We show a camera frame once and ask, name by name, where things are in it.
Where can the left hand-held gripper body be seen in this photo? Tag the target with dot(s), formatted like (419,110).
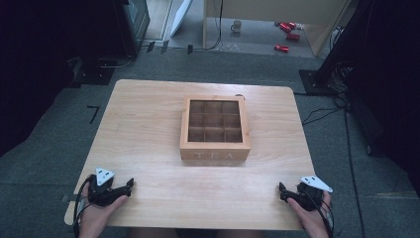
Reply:
(99,193)

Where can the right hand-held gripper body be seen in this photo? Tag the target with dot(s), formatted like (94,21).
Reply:
(310,196)

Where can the person's left hand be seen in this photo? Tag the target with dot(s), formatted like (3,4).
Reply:
(95,216)

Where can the person's right hand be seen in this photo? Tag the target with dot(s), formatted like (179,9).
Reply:
(312,221)

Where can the grey tape piece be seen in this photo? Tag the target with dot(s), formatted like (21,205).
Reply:
(67,198)

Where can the wooden tea box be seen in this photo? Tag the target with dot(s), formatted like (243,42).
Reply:
(214,145)

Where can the black tape strip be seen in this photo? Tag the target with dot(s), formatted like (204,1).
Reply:
(189,49)
(150,46)

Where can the red can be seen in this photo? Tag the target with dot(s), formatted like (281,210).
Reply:
(285,27)
(281,48)
(292,24)
(293,36)

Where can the black cabinet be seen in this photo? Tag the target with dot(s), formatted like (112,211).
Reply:
(133,24)

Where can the grey mug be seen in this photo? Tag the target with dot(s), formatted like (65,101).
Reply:
(236,26)

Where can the white board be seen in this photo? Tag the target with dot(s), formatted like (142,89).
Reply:
(181,15)

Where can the black stand base plate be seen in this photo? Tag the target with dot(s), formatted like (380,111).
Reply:
(93,75)
(313,83)

